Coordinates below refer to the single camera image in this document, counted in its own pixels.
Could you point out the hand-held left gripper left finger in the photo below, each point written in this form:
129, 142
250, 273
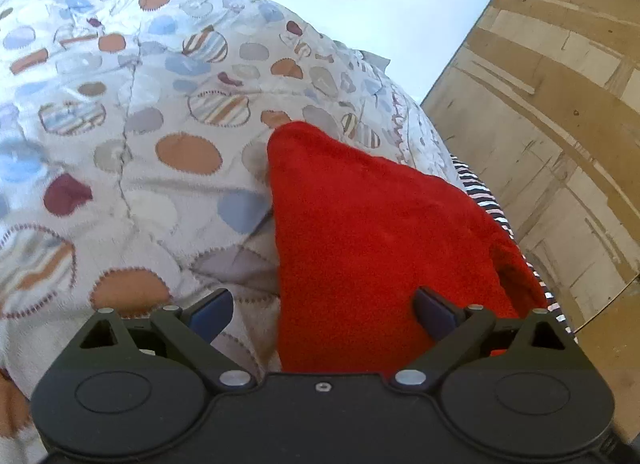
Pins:
212, 316

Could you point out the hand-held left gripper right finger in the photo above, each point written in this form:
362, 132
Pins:
434, 316

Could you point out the red fleece garment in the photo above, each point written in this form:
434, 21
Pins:
370, 234

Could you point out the striped bed sheet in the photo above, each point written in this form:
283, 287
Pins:
495, 214

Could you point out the white dotted quilt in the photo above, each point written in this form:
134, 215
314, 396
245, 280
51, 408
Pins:
150, 154

